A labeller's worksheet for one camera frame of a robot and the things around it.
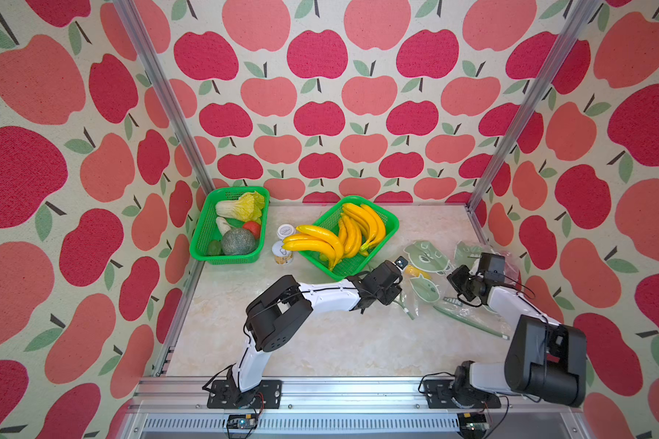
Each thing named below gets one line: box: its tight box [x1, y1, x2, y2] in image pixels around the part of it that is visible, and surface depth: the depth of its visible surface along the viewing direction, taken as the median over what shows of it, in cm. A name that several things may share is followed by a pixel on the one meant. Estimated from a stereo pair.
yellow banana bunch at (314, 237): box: [281, 224, 345, 270], surface depth 92 cm
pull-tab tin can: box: [270, 240, 294, 266], surface depth 101 cm
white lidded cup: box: [276, 223, 296, 240], surface depth 106 cm
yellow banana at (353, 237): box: [343, 214, 364, 258], surface depth 100 cm
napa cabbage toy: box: [215, 190, 265, 225], surface depth 113 cm
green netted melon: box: [221, 227, 257, 256], surface depth 98 cm
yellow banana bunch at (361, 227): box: [338, 203, 387, 258], surface depth 105 cm
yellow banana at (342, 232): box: [338, 219, 348, 248], surface depth 103 cm
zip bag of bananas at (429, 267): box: [399, 239, 454, 321], surface depth 93 cm
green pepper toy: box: [208, 239, 223, 257], surface depth 102 cm
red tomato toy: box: [243, 220, 261, 240], surface depth 106 cm
